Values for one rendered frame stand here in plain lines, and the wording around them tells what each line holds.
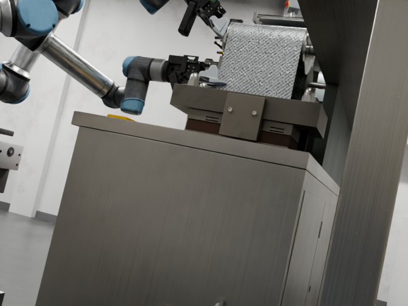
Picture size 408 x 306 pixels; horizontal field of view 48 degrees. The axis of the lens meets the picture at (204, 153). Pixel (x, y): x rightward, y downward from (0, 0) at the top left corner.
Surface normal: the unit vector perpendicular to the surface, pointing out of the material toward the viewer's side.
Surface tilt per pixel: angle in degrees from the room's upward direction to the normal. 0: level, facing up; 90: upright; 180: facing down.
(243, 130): 90
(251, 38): 90
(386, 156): 90
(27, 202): 90
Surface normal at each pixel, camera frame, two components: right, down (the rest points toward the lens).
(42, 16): 0.70, 0.06
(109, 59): -0.22, -0.12
